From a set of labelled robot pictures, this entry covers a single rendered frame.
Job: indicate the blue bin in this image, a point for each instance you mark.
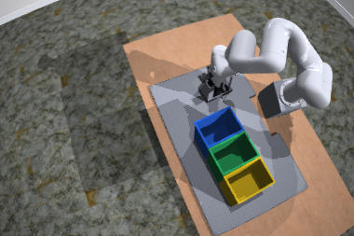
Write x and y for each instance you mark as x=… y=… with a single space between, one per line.
x=216 y=128

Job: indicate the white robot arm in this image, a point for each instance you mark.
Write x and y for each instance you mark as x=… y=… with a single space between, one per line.
x=279 y=35

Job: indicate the yellow open-top bin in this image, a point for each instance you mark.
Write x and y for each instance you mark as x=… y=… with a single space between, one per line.
x=246 y=182

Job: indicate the green bin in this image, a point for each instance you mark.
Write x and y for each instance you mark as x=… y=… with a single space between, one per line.
x=231 y=153

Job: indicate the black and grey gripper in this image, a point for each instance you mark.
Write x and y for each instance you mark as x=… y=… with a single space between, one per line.
x=218 y=82

